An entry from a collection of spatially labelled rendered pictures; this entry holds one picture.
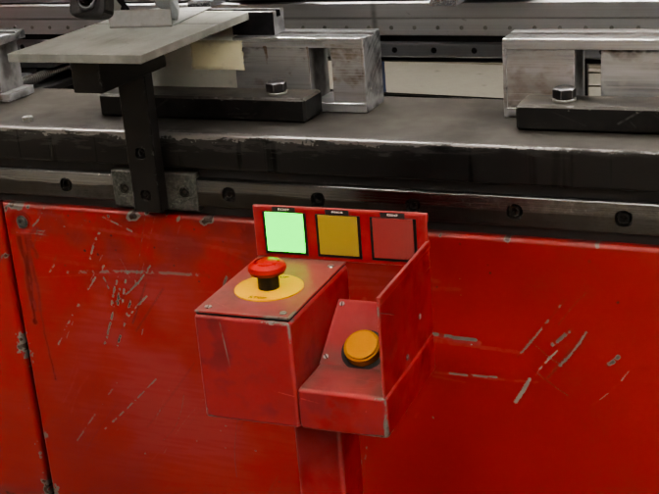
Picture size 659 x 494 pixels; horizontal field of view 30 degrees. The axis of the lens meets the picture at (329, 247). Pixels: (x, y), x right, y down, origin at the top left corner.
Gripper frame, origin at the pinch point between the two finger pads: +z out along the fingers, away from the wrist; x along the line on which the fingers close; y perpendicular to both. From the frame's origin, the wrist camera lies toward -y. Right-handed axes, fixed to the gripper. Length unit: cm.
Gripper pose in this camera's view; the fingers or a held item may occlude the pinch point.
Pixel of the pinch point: (148, 17)
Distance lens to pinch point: 158.2
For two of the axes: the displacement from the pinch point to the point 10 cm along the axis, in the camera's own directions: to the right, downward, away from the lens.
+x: -9.5, -0.4, 3.1
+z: 2.5, 4.9, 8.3
